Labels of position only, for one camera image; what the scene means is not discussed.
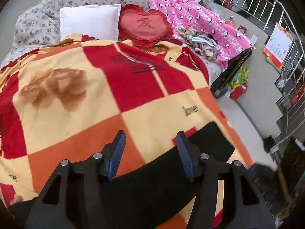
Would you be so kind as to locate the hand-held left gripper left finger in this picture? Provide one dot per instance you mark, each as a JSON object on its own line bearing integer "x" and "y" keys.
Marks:
{"x": 116, "y": 151}

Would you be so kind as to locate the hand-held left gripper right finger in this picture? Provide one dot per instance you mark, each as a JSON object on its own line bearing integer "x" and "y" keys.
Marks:
{"x": 185, "y": 153}

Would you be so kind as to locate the black pants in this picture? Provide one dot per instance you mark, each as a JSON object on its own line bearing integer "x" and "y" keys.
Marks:
{"x": 152, "y": 186}

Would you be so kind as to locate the red orange checkered blanket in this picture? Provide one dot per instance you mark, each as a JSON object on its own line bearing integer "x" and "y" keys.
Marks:
{"x": 95, "y": 95}

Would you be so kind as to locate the red box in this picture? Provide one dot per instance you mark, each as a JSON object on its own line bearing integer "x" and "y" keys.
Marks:
{"x": 238, "y": 91}

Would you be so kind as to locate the green yellow plastic bag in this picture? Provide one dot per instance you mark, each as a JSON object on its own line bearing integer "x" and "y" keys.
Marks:
{"x": 239, "y": 76}

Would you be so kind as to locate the pile of colourful clothes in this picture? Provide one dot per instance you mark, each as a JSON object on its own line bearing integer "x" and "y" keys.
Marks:
{"x": 199, "y": 43}

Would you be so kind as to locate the red heart-shaped cushion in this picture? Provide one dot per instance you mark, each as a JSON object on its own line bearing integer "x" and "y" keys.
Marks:
{"x": 145, "y": 25}

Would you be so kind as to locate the pink penguin print blanket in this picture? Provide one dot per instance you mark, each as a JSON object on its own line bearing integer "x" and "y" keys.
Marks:
{"x": 202, "y": 23}

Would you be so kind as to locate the white pillow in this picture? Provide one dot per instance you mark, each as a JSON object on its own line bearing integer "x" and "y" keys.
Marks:
{"x": 89, "y": 22}

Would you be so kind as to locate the metal stair railing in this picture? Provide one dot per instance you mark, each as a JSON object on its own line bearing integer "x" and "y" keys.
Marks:
{"x": 278, "y": 52}

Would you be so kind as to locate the grey floral quilt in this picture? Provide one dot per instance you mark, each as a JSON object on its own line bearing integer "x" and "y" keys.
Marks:
{"x": 59, "y": 12}

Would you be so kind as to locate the red fire extinguisher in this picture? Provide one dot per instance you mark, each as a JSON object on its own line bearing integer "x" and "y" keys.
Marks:
{"x": 227, "y": 2}

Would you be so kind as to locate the red white wall calendar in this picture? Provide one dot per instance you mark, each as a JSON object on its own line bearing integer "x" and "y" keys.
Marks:
{"x": 277, "y": 44}

